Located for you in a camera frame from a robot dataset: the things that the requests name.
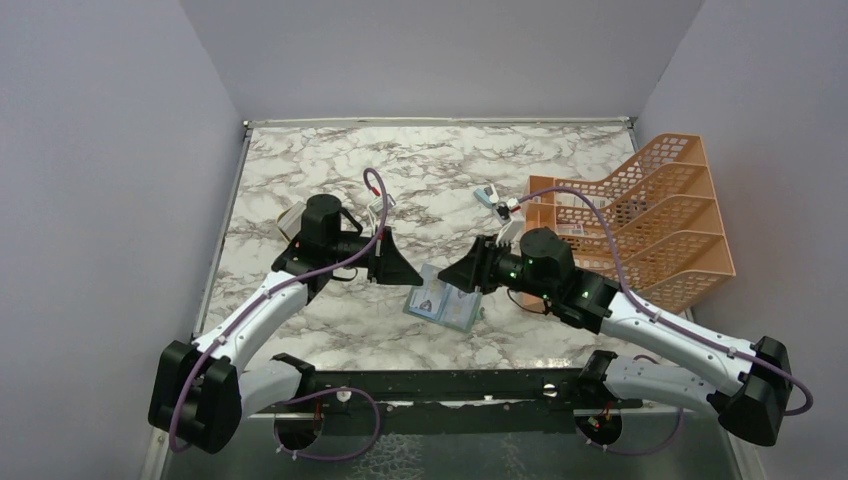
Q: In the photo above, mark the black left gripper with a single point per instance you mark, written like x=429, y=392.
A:
x=388, y=266

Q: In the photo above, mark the green card holder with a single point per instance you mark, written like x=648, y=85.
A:
x=460, y=311

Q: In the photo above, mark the silver VIP card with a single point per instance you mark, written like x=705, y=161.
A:
x=427, y=300

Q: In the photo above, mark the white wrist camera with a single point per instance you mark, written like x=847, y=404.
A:
x=511, y=219
x=377, y=207

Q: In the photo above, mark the light blue small stapler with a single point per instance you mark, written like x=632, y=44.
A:
x=487, y=196

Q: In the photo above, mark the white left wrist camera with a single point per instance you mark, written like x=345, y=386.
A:
x=377, y=207

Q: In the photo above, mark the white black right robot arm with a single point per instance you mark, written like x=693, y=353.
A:
x=744, y=384

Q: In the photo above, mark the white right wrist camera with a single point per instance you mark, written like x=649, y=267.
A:
x=511, y=219

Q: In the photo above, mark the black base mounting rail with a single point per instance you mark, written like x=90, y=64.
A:
x=435, y=402

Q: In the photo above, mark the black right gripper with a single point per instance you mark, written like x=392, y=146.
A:
x=476, y=268

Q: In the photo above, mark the orange plastic file organizer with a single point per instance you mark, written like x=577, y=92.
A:
x=662, y=209

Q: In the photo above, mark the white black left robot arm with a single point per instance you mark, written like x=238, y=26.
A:
x=203, y=390

